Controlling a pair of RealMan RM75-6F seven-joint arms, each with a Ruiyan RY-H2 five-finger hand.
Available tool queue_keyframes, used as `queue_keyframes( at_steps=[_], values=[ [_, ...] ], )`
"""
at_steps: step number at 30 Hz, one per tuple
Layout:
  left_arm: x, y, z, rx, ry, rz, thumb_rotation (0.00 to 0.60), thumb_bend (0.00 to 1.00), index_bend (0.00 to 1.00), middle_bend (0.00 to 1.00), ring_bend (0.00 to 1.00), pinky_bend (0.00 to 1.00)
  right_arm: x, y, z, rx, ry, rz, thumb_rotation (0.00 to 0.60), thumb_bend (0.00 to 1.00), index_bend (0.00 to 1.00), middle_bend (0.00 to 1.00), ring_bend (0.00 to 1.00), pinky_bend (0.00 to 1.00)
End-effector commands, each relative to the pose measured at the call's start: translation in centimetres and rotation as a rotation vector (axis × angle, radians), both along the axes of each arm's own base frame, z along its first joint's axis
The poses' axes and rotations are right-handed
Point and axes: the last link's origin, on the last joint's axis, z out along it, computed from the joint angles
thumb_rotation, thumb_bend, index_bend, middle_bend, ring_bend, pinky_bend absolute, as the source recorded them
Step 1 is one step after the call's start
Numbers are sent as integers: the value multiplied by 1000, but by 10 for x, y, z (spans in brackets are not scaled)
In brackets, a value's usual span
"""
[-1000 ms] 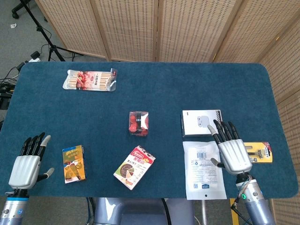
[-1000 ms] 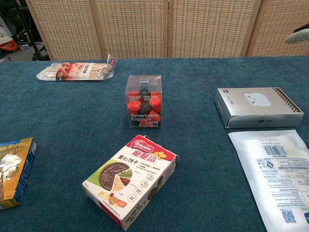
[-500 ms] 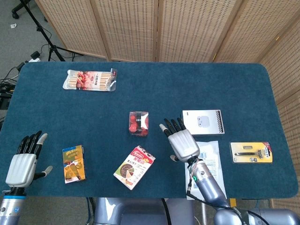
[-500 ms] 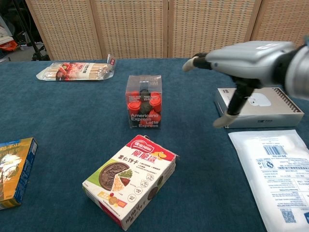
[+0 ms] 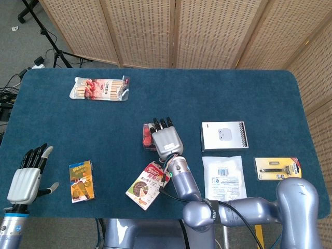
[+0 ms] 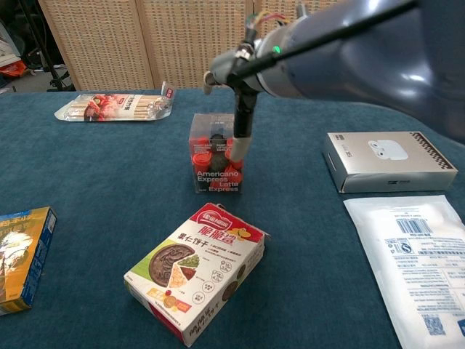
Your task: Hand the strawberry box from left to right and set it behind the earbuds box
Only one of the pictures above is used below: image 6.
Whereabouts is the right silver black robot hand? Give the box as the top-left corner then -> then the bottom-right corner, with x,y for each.
203,45 -> 264,163

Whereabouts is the transparent box of red capsules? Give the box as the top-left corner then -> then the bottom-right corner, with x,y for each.
189,113 -> 244,196

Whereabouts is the white earbuds box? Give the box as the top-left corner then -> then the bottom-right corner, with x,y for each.
322,131 -> 458,193

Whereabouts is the red white biscuit box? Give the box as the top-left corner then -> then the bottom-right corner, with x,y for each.
123,202 -> 272,347

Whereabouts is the yellow blue snack box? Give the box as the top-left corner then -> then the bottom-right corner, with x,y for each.
0,206 -> 58,316

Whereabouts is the wicker folding screen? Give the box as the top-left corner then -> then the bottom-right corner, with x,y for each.
38,0 -> 310,92

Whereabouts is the biscuit stick packet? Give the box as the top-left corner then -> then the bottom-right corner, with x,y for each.
54,82 -> 176,123

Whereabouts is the blue table cloth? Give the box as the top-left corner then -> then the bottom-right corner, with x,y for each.
0,86 -> 465,349

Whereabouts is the black tripod stand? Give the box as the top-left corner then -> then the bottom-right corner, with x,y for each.
21,0 -> 76,92

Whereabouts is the orange plastic bag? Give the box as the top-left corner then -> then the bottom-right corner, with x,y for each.
0,60 -> 28,77

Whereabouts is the white plastic pouch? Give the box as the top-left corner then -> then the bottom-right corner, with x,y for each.
343,195 -> 465,349

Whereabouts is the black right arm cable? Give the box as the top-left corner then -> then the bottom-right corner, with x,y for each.
225,0 -> 419,87

